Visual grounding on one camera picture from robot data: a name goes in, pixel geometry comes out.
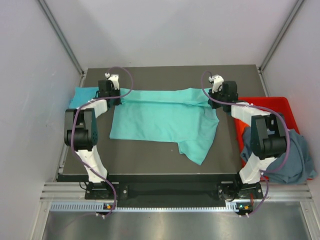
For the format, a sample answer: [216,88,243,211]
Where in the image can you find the teal t-shirt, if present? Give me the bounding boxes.
[109,88,220,165]

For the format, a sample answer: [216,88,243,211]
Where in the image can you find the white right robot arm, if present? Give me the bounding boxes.
[208,75,289,198]

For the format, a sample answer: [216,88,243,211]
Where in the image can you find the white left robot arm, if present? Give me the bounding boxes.
[64,74,121,199]

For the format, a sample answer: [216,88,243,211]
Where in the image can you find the folded blue t-shirt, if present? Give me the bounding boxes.
[68,87,99,109]

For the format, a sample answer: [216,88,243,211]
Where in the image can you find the red plastic bin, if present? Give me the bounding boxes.
[234,97,300,167]

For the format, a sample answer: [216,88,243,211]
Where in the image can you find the grey-blue t-shirt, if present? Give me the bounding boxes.
[240,126,318,185]

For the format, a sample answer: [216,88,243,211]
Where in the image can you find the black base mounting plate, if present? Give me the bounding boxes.
[84,173,263,207]

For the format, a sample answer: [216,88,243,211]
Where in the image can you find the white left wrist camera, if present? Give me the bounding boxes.
[104,72,120,90]

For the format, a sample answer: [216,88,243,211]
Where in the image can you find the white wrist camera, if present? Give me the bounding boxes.
[208,74,224,93]
[104,72,120,90]

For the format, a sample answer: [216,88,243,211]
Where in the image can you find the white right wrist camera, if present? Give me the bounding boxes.
[208,74,224,93]

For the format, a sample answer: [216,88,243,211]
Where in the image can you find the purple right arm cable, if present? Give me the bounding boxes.
[201,70,292,216]

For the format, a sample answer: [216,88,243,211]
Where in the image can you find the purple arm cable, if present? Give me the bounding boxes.
[49,66,135,226]
[201,70,292,216]

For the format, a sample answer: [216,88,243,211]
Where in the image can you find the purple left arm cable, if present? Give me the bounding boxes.
[49,66,135,226]

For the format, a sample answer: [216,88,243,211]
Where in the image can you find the grey aluminium corner post left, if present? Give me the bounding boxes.
[36,0,85,77]

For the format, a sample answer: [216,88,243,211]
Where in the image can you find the grey aluminium corner post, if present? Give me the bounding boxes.
[258,0,307,73]
[36,0,85,77]

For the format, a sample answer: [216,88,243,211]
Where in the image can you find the grey aluminium corner post right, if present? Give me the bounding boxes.
[258,0,307,73]

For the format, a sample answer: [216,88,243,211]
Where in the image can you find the grey slotted cable duct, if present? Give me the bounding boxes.
[50,202,249,213]

